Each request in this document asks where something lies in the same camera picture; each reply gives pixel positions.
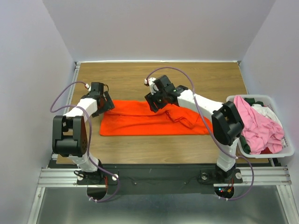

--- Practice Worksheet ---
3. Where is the orange t shirt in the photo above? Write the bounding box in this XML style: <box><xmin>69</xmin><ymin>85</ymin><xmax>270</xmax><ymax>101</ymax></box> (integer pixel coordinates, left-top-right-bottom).
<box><xmin>99</xmin><ymin>100</ymin><xmax>209</xmax><ymax>136</ymax></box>

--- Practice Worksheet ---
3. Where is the white garment in basket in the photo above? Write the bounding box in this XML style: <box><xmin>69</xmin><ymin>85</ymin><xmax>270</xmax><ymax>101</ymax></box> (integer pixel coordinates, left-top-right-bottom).
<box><xmin>251</xmin><ymin>104</ymin><xmax>282</xmax><ymax>126</ymax></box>

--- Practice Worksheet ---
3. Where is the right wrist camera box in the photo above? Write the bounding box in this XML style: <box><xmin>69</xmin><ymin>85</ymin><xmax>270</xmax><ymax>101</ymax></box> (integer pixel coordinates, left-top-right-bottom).
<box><xmin>144</xmin><ymin>75</ymin><xmax>175</xmax><ymax>95</ymax></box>

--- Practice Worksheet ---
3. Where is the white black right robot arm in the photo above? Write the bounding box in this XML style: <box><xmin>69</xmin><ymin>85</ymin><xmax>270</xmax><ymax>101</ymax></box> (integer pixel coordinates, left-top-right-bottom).
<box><xmin>145</xmin><ymin>83</ymin><xmax>244</xmax><ymax>182</ymax></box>

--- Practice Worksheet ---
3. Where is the dark green garment in basket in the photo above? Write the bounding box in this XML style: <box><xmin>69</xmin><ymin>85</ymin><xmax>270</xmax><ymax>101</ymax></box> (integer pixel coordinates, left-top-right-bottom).
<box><xmin>244</xmin><ymin>98</ymin><xmax>264</xmax><ymax>107</ymax></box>

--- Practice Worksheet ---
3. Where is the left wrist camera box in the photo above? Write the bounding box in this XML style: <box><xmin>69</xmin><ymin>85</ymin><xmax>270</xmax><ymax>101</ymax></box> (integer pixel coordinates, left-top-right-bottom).
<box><xmin>85</xmin><ymin>82</ymin><xmax>109</xmax><ymax>92</ymax></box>

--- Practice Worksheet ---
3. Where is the pink t shirt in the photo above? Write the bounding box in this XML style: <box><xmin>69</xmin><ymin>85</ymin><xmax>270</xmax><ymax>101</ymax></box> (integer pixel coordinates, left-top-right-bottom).
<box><xmin>234</xmin><ymin>96</ymin><xmax>285</xmax><ymax>155</ymax></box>

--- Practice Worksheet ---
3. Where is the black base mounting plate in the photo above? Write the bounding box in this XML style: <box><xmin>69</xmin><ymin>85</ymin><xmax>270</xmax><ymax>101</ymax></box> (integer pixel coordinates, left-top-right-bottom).
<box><xmin>74</xmin><ymin>164</ymin><xmax>243</xmax><ymax>200</ymax></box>

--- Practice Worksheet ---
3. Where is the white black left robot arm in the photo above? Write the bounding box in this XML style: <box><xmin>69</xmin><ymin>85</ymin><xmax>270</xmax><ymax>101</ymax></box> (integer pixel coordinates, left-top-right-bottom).
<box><xmin>52</xmin><ymin>91</ymin><xmax>114</xmax><ymax>184</ymax></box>

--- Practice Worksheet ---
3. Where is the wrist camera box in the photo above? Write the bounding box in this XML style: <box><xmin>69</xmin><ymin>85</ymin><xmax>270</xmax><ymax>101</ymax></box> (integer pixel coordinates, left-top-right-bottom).
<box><xmin>85</xmin><ymin>82</ymin><xmax>109</xmax><ymax>92</ymax></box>
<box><xmin>144</xmin><ymin>75</ymin><xmax>175</xmax><ymax>95</ymax></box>

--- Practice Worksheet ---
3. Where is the aluminium frame rail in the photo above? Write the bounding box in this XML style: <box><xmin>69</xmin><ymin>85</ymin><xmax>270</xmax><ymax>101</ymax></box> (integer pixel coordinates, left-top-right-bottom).
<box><xmin>37</xmin><ymin>167</ymin><xmax>292</xmax><ymax>188</ymax></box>

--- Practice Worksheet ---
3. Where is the white perforated laundry basket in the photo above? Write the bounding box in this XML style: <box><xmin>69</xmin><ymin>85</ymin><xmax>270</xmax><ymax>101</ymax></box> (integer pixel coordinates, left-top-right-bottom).
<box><xmin>227</xmin><ymin>95</ymin><xmax>294</xmax><ymax>159</ymax></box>

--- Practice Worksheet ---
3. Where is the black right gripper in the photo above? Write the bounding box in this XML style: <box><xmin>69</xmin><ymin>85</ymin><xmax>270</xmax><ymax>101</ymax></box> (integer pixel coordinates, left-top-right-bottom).
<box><xmin>144</xmin><ymin>88</ymin><xmax>168</xmax><ymax>113</ymax></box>

